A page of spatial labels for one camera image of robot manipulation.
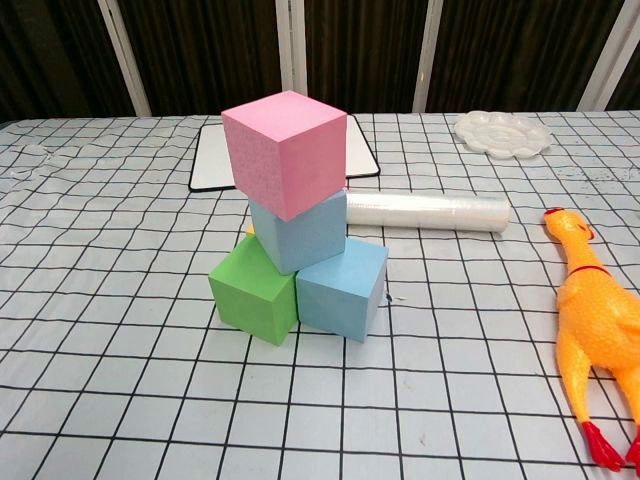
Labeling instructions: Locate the white board black rim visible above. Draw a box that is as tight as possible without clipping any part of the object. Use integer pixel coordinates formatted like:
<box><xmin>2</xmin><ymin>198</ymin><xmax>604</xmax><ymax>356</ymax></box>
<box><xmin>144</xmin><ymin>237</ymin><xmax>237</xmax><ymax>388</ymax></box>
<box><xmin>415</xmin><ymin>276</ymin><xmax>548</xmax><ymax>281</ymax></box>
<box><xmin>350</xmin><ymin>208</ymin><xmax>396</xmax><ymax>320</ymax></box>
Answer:
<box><xmin>188</xmin><ymin>113</ymin><xmax>381</xmax><ymax>193</ymax></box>

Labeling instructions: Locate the pink foam cube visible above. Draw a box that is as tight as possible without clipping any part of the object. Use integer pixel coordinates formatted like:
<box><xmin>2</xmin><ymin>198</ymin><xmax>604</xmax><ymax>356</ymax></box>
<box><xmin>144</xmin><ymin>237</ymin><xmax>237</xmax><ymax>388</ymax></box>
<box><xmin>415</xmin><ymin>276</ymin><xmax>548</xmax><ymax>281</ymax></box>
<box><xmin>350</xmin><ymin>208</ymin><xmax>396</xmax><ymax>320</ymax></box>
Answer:
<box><xmin>221</xmin><ymin>92</ymin><xmax>349</xmax><ymax>223</ymax></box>

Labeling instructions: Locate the light blue foam cube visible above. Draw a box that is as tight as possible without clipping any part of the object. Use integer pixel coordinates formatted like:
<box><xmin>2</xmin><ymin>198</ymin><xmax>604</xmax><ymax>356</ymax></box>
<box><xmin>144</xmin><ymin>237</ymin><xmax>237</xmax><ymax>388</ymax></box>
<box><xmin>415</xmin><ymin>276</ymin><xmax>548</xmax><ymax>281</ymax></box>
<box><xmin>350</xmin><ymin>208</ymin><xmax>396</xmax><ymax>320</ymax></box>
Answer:
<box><xmin>248</xmin><ymin>188</ymin><xmax>348</xmax><ymax>276</ymax></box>
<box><xmin>295</xmin><ymin>237</ymin><xmax>390</xmax><ymax>345</ymax></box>

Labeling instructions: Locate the checked white tablecloth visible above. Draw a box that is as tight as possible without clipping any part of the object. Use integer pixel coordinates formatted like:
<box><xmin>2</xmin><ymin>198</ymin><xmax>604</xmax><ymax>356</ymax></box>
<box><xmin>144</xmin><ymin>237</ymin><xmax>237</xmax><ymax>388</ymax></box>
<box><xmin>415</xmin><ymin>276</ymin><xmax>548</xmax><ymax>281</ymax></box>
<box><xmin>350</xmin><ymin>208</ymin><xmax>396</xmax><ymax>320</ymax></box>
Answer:
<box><xmin>0</xmin><ymin>112</ymin><xmax>640</xmax><ymax>480</ymax></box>

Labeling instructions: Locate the green foam cube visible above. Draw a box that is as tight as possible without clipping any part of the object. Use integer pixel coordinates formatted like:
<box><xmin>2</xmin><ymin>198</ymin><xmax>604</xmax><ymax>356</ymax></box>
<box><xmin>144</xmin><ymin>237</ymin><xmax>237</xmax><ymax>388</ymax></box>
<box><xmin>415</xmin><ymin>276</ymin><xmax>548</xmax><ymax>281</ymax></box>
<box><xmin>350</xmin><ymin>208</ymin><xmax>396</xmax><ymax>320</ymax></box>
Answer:
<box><xmin>208</xmin><ymin>234</ymin><xmax>300</xmax><ymax>347</ymax></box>

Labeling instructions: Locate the plastic food wrap roll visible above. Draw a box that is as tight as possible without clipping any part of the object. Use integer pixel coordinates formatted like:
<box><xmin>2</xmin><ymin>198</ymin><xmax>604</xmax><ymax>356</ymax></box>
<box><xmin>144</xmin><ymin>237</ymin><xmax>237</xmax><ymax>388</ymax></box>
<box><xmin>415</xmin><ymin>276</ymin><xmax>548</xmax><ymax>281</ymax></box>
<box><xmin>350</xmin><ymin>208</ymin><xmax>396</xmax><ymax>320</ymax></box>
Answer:
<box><xmin>344</xmin><ymin>189</ymin><xmax>512</xmax><ymax>234</ymax></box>

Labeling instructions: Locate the white flower paint palette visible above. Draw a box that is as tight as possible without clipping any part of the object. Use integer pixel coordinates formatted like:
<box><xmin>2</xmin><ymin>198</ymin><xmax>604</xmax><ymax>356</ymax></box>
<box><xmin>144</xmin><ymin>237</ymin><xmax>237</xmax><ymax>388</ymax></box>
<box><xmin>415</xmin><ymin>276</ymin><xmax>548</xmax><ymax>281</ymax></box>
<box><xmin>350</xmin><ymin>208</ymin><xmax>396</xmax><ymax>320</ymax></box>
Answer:
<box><xmin>453</xmin><ymin>110</ymin><xmax>554</xmax><ymax>161</ymax></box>

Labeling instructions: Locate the yellow rubber chicken toy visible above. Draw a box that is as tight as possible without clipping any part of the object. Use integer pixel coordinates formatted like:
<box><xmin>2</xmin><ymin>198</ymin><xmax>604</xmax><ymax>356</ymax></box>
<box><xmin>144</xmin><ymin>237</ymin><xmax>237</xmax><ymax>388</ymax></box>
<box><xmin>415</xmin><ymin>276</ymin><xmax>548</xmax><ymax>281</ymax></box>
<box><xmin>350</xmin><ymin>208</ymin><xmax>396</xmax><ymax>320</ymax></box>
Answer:
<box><xmin>543</xmin><ymin>207</ymin><xmax>640</xmax><ymax>473</ymax></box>

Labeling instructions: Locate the white metal frame post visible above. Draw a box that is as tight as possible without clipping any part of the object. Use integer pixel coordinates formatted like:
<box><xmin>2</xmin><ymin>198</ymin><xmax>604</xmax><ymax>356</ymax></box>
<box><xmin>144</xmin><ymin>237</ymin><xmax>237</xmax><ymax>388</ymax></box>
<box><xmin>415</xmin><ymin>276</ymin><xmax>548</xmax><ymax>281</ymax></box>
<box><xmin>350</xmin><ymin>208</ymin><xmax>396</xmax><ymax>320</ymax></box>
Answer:
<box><xmin>96</xmin><ymin>0</ymin><xmax>153</xmax><ymax>118</ymax></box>
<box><xmin>275</xmin><ymin>0</ymin><xmax>309</xmax><ymax>115</ymax></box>
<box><xmin>411</xmin><ymin>0</ymin><xmax>445</xmax><ymax>114</ymax></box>
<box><xmin>578</xmin><ymin>0</ymin><xmax>640</xmax><ymax>112</ymax></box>

